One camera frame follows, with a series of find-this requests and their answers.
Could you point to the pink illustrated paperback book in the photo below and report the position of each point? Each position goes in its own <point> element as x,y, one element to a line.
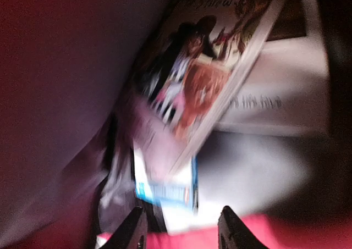
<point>198,59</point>

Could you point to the red student backpack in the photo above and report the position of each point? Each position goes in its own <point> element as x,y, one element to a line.
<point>62,64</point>

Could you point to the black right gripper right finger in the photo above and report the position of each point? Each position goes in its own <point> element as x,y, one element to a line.
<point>234,234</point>

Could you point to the grey white hardcover book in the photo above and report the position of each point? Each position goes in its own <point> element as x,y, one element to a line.
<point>287,91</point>

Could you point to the blue dog picture book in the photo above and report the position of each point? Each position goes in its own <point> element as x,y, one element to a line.
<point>180,193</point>

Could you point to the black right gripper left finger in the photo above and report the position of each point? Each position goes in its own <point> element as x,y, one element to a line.
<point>132,233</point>

